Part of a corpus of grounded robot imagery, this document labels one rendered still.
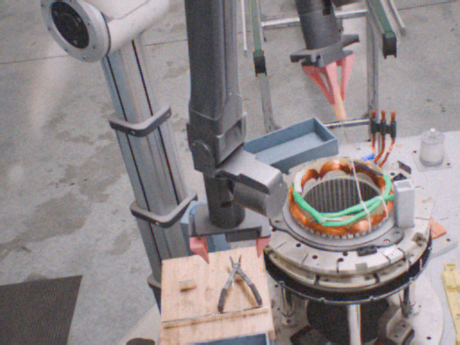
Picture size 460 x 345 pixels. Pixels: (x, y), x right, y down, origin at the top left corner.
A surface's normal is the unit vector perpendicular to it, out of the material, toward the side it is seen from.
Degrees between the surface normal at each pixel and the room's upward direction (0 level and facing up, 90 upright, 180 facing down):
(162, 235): 90
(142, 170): 90
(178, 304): 0
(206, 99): 81
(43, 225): 0
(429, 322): 0
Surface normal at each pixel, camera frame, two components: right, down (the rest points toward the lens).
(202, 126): -0.54, 0.58
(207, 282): -0.14, -0.78
